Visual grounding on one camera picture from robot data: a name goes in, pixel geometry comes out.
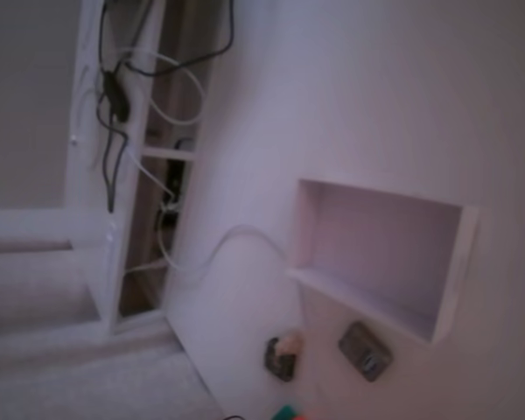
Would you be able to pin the white furniture frame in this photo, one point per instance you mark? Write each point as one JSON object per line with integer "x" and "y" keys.
{"x": 92, "y": 175}

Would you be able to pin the orange fixed gripper finger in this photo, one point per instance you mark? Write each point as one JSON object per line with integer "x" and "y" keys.
{"x": 302, "y": 416}

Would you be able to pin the black inline adapter block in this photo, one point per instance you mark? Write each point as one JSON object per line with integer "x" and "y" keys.
{"x": 116, "y": 98}

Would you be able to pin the black plug block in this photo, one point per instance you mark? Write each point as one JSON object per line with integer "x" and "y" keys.
{"x": 175, "y": 175}

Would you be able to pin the small black box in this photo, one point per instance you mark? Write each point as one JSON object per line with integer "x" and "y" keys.
{"x": 363, "y": 352}
{"x": 280, "y": 367}

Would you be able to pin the white cardboard box bin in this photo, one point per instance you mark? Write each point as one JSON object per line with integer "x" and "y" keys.
{"x": 376, "y": 245}

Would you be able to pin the green cube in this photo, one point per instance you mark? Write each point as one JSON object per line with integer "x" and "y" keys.
{"x": 286, "y": 413}

